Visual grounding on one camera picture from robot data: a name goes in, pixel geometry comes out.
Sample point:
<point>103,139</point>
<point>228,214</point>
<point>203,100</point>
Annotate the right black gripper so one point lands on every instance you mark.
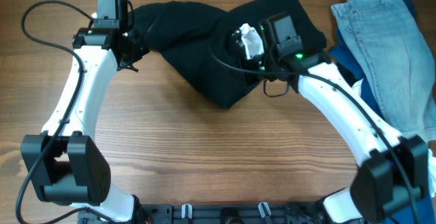
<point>245,60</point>

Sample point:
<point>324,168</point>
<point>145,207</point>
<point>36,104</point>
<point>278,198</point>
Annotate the black pants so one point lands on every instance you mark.
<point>195,38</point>

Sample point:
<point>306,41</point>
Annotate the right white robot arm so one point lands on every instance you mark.
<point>392,182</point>

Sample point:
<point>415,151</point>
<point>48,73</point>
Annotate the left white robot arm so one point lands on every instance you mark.
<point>64,165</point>

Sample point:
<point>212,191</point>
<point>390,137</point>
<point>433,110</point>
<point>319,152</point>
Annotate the black garment under pile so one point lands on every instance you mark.
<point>347,75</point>

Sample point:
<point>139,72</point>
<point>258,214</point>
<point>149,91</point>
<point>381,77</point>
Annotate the white garment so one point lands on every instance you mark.
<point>357,88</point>

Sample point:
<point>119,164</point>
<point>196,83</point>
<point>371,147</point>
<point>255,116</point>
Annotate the light blue jeans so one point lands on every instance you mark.
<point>388,53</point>

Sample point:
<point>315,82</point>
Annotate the dark blue garment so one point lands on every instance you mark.
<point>347,57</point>

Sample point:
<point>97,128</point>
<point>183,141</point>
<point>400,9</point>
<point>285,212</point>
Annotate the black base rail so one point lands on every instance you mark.
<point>290,213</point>

